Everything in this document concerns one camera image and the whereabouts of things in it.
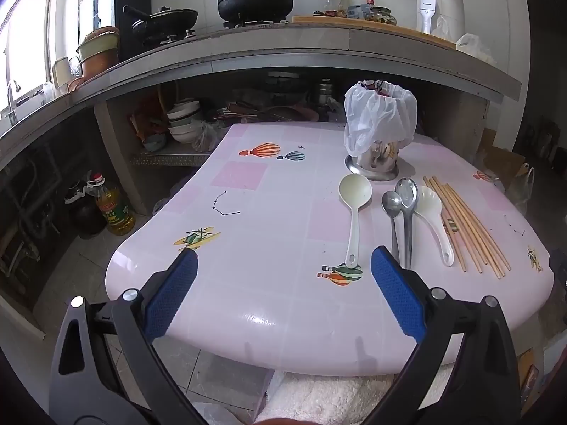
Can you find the red packets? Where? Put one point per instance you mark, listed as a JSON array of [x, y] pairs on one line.
[[144, 121]]

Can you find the steel pot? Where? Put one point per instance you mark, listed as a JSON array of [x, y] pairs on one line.
[[325, 93]]

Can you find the stack of white bowls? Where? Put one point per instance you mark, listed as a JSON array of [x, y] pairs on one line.
[[186, 128]]

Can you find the row of wooden chopsticks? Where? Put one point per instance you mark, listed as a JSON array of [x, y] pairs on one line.
[[469, 225]]

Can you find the small steel spoon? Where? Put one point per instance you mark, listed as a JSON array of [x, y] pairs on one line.
[[390, 203]]

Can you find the knotted plastic bag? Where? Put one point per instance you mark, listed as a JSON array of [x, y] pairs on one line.
[[204, 138]]

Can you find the dark jar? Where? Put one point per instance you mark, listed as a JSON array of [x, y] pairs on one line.
[[88, 221]]

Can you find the dark pot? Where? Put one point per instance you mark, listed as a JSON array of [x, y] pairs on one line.
[[288, 86]]

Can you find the clear plastic bag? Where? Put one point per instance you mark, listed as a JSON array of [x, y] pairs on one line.
[[445, 31]]

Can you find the wooden cutting board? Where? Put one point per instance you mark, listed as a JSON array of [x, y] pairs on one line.
[[336, 21]]

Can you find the white fleece garment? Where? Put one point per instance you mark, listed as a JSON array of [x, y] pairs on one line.
[[336, 398]]

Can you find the pink basin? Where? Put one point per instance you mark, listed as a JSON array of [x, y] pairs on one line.
[[305, 115]]

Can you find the cooking oil bottle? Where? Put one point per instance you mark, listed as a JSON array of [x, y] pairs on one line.
[[116, 212]]

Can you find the white kitchen appliance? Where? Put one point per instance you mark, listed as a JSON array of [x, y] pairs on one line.
[[447, 11]]

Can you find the white round ladle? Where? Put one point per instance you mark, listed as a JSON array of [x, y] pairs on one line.
[[354, 188]]

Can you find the black wok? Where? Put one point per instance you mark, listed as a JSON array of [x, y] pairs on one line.
[[172, 18]]

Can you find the steel faucet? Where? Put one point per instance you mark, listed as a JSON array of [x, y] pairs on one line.
[[12, 106]]

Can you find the translucent plastic bag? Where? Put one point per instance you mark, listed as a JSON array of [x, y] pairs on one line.
[[522, 186]]

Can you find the window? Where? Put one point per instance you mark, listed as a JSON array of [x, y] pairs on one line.
[[31, 40]]

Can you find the cardboard box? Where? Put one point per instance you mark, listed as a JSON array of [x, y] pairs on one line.
[[505, 159]]

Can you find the glass pickle jar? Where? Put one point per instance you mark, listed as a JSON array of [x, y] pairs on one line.
[[381, 15]]

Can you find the brown-capped sauce bottle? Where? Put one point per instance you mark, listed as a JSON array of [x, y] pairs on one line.
[[329, 5]]

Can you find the large steel spoon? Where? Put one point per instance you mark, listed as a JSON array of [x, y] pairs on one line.
[[407, 192]]

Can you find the white shell-shaped rice scoop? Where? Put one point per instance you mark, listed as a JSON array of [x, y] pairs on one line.
[[427, 206]]

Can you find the blue bowl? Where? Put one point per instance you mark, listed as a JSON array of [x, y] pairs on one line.
[[155, 142]]

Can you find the white cup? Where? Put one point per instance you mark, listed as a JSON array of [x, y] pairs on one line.
[[61, 73]]

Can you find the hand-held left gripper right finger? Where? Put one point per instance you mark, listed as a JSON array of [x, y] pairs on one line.
[[394, 292]]

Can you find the brown basin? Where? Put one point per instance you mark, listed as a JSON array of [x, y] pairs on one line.
[[99, 65]]

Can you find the crumpled white plastic bag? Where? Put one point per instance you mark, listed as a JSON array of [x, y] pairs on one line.
[[474, 48]]

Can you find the grey concrete counter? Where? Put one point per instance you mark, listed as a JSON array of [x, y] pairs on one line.
[[283, 59]]

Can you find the yellow-capped sauce bottle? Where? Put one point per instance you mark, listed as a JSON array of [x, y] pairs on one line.
[[344, 5]]

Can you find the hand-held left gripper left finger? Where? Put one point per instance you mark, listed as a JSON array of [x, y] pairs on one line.
[[172, 292]]

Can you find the metal shelf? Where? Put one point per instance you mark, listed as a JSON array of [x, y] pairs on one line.
[[172, 159]]

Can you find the steel utensil holder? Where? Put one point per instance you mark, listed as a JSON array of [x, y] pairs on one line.
[[381, 164]]

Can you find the gas stove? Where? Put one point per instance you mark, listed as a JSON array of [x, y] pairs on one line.
[[248, 23]]

